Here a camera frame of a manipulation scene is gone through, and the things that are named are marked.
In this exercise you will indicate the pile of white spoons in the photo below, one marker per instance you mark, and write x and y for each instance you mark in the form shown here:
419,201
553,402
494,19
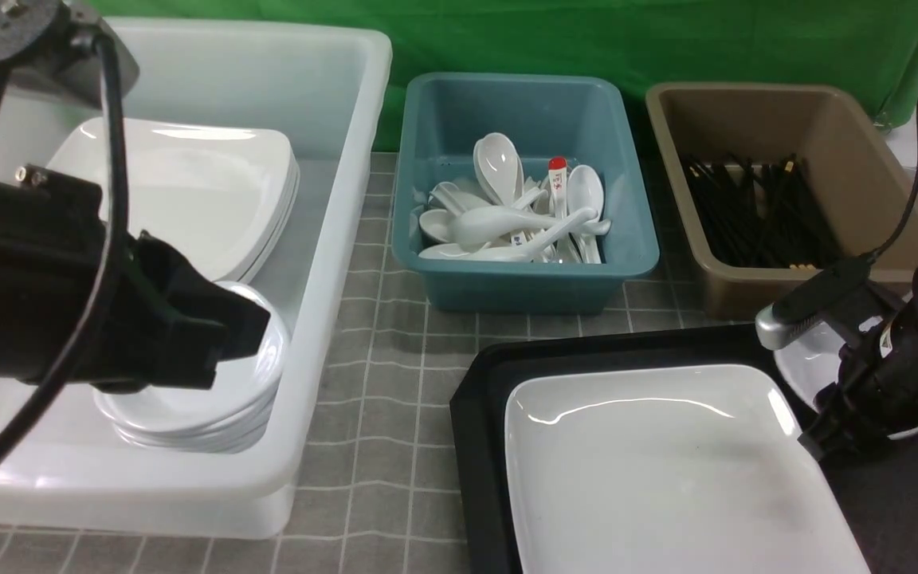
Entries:
500,181

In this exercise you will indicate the stack of white bowls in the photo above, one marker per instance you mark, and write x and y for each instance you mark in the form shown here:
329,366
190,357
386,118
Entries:
222,420

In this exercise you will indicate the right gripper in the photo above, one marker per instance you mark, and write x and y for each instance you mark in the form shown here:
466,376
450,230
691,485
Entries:
876,394

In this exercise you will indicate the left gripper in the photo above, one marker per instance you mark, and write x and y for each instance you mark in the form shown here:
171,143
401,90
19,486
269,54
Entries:
162,323

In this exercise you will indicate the large white plastic bin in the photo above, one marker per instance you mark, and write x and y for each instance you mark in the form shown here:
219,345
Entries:
324,89

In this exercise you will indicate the grey checked tablecloth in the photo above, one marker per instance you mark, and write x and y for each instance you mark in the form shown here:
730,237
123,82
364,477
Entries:
379,491

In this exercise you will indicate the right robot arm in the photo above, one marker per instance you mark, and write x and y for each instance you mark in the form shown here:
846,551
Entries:
856,315

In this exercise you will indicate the teal plastic bin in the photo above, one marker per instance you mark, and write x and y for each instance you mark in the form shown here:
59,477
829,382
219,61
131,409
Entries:
580,118

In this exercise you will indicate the red tipped white spoon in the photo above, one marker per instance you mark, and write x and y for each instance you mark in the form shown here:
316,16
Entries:
557,173

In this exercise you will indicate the green cloth backdrop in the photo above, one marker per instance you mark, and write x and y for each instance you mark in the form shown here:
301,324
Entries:
867,48

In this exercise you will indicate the brown plastic bin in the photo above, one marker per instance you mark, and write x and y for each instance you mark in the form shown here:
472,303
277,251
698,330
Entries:
858,184

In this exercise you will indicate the stack of white plates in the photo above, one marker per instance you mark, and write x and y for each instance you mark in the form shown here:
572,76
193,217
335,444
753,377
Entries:
220,196

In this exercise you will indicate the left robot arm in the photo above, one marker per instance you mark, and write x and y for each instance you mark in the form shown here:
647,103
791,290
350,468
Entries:
162,323

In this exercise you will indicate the white square rice plate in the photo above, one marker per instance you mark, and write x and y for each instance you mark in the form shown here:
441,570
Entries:
692,469

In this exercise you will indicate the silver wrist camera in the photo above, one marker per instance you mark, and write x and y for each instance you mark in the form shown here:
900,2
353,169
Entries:
797,311

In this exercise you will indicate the pile of black chopsticks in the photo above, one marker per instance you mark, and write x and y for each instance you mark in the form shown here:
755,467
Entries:
760,215

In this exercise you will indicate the white soup spoon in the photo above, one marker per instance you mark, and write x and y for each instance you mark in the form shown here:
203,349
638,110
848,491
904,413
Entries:
484,224

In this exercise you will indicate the black serving tray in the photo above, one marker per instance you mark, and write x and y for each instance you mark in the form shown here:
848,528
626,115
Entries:
878,495

